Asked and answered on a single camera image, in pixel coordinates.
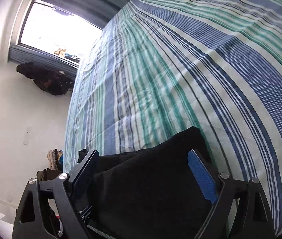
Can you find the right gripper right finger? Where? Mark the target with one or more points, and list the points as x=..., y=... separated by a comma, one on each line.
x=239, y=208

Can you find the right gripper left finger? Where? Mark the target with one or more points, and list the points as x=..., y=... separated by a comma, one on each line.
x=47, y=208

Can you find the black pants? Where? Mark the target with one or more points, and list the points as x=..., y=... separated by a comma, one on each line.
x=162, y=192

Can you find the colourful clothes pile left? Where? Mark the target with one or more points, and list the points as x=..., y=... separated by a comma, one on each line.
x=54, y=158

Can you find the hanging dark bags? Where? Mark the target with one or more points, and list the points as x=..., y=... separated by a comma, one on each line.
x=53, y=82

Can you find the striped blue green bedsheet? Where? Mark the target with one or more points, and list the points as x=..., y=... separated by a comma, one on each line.
x=162, y=66

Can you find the striped left curtain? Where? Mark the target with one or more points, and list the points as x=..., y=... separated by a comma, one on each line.
x=20, y=54

